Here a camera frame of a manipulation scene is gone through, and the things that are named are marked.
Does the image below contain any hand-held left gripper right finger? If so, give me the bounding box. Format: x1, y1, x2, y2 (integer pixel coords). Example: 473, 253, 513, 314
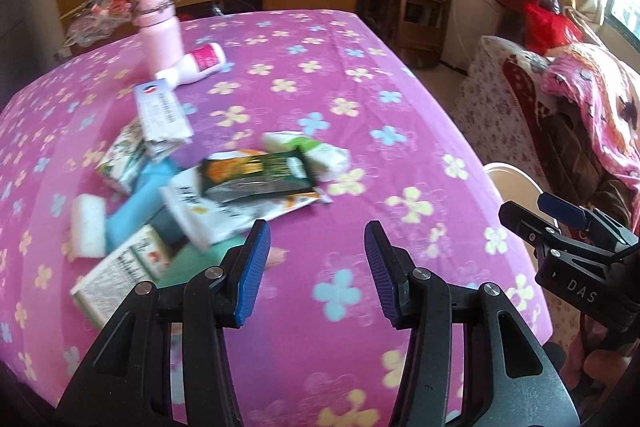
364, 220, 581, 427

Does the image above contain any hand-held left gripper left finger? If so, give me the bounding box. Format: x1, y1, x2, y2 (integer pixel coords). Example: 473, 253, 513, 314
54, 219, 272, 427

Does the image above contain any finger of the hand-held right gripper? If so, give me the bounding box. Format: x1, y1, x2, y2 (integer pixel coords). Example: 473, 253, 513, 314
537, 192, 640, 253
499, 201, 563, 253

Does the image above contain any white green milk carton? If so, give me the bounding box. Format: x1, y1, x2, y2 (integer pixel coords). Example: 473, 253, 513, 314
70, 227, 173, 328

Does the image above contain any teal blue snack packet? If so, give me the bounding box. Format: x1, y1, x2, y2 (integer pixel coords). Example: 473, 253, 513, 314
102, 157, 181, 258

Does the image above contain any white plastic container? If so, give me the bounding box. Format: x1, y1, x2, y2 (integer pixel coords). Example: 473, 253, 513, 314
482, 162, 542, 258

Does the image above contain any brown jacket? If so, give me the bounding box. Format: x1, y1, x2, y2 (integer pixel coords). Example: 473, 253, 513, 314
540, 107, 632, 228

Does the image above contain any white printed packet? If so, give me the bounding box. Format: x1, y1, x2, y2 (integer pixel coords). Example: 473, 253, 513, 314
160, 169, 256, 250

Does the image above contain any dark teal packet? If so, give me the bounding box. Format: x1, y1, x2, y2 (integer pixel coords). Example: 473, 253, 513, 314
150, 207, 193, 258

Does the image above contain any dark green snack wrapper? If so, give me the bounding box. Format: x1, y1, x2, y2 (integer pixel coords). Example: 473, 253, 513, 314
199, 147, 316, 208

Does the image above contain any pink printed blanket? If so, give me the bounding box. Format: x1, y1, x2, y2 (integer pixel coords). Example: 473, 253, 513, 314
540, 42, 640, 188

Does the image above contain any floral covered sofa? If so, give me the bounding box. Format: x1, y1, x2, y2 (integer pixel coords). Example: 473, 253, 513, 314
445, 34, 640, 258

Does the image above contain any white green tissue packet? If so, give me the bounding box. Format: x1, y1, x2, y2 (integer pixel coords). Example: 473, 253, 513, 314
262, 132, 351, 182

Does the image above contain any white foam sponge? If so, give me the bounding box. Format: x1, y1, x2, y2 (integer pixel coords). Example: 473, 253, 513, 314
69, 194, 108, 258

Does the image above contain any floral tissue packet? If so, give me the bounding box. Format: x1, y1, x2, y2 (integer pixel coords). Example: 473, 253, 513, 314
96, 119, 151, 195

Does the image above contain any white box with blue print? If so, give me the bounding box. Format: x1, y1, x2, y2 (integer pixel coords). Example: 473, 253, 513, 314
132, 79, 195, 158

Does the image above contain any red plastic bag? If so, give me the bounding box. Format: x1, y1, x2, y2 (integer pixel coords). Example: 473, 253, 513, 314
522, 2, 583, 55

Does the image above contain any pink floral bedsheet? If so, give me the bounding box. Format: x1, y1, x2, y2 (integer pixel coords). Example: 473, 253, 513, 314
0, 9, 553, 427

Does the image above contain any white bottle with pink label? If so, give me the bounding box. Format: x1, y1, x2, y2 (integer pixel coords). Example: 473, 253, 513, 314
154, 43, 228, 88

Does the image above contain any pink drinking bottle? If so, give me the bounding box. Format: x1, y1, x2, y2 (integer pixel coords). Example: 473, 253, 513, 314
136, 0, 183, 75

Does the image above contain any pile of plastic bags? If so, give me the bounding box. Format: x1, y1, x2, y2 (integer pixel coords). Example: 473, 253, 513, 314
65, 0, 146, 48

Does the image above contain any grey cabinet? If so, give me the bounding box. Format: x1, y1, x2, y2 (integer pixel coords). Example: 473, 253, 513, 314
0, 0, 68, 108

